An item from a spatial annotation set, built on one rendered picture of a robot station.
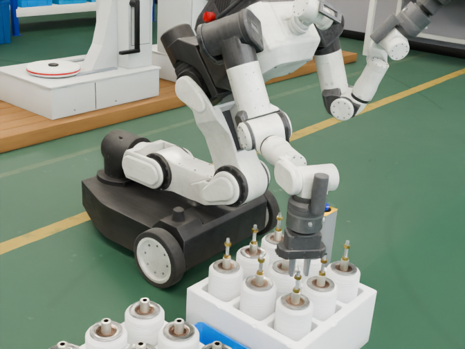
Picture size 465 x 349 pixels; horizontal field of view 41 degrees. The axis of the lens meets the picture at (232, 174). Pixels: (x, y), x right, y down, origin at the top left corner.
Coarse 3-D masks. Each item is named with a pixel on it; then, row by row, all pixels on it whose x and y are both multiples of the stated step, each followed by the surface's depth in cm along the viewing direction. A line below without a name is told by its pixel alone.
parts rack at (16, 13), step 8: (16, 0) 584; (152, 0) 717; (16, 8) 587; (24, 8) 593; (32, 8) 599; (40, 8) 606; (48, 8) 613; (56, 8) 620; (64, 8) 628; (72, 8) 635; (80, 8) 643; (88, 8) 650; (152, 8) 721; (16, 16) 589; (24, 16) 595; (152, 16) 724; (16, 24) 591; (16, 32) 594
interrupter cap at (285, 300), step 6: (288, 294) 160; (300, 294) 160; (282, 300) 158; (288, 300) 158; (300, 300) 158; (306, 300) 158; (288, 306) 155; (294, 306) 155; (300, 306) 155; (306, 306) 155
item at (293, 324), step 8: (280, 296) 160; (280, 304) 156; (312, 304) 158; (280, 312) 155; (288, 312) 154; (296, 312) 154; (304, 312) 154; (312, 312) 157; (280, 320) 156; (288, 320) 155; (296, 320) 154; (304, 320) 155; (280, 328) 157; (288, 328) 155; (296, 328) 155; (304, 328) 156; (288, 336) 156; (296, 336) 156; (304, 336) 157
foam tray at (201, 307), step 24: (192, 288) 173; (360, 288) 179; (192, 312) 174; (216, 312) 167; (240, 312) 164; (336, 312) 167; (360, 312) 173; (240, 336) 163; (264, 336) 157; (312, 336) 156; (336, 336) 165; (360, 336) 178
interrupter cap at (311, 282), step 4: (312, 276) 169; (316, 276) 169; (308, 280) 167; (312, 280) 167; (316, 280) 167; (328, 280) 167; (332, 280) 167; (308, 284) 165; (312, 284) 165; (316, 284) 166; (328, 284) 166; (332, 284) 166; (312, 288) 163; (316, 288) 164; (320, 288) 164; (324, 288) 164; (328, 288) 164; (332, 288) 164
